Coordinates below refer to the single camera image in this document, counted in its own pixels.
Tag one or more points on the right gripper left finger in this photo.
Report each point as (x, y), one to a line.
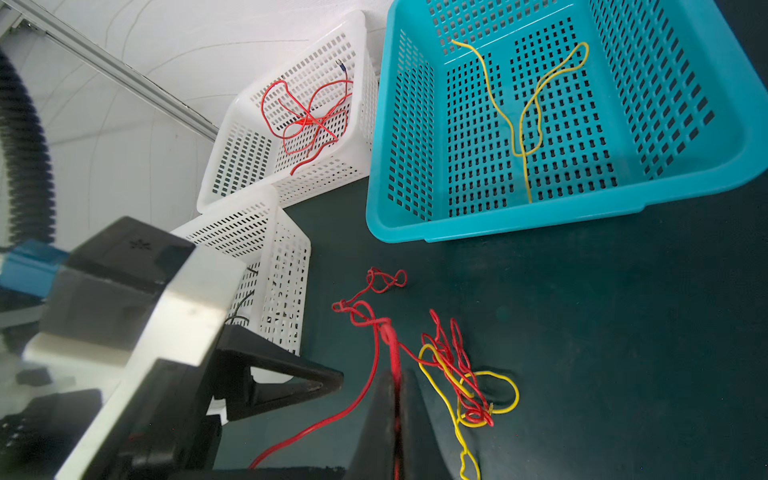
(374, 457)

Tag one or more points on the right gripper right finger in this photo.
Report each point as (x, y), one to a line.
(419, 453)

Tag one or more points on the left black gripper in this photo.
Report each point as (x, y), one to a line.
(166, 427)

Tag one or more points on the white plastic basket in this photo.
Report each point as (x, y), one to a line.
(245, 154)
(253, 228)

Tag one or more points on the red alligator clip lead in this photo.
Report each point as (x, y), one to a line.
(306, 129)

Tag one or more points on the teal plastic basket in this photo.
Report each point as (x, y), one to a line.
(498, 116)

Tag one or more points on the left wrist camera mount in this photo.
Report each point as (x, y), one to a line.
(129, 299)

